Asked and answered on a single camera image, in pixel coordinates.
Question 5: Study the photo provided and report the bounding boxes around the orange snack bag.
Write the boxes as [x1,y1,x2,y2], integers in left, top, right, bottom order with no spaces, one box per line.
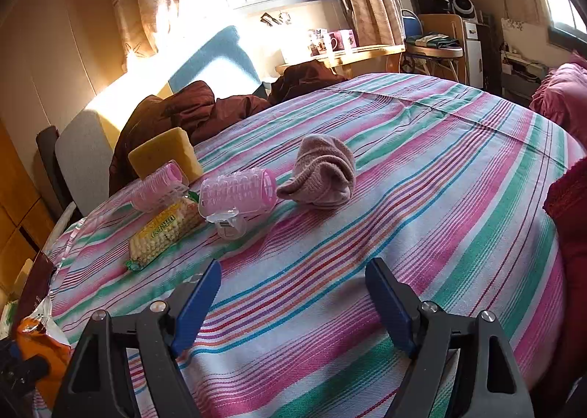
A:
[16,296,72,410]

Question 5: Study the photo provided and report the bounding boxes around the small green cracker packet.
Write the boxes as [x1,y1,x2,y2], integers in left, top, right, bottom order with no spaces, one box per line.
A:
[125,194,202,271]

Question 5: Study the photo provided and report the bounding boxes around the pink hair roller with clip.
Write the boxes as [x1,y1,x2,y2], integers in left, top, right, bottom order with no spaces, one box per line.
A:
[198,169,277,240]

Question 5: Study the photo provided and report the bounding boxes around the pink knitted sock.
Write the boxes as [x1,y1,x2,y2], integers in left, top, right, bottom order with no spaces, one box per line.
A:
[277,134,356,209]

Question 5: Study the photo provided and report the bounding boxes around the yellow sponge block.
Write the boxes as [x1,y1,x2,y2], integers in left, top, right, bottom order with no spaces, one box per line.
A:
[128,127,204,185]

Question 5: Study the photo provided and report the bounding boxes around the dark red gift box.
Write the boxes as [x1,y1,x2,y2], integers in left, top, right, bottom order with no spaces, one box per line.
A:
[9,251,57,338]

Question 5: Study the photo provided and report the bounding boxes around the striped tablecloth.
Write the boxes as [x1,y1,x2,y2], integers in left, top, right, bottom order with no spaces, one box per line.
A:
[50,74,585,417]

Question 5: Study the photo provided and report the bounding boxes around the grey chair back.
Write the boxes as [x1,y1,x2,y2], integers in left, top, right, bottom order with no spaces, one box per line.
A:
[56,110,119,215]

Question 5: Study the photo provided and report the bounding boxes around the pink bedding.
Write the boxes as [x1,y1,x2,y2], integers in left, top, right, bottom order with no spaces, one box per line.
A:
[529,51,587,147]

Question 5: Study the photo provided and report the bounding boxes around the maroon blanket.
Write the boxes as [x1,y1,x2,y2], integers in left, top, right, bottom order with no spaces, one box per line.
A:
[109,60,347,195]

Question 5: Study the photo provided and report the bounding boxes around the wooden side table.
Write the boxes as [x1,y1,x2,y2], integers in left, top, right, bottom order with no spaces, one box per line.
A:
[274,44,406,77]

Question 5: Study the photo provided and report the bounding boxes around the pink mug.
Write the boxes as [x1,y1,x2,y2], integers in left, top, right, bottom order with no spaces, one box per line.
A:
[328,30,357,52]

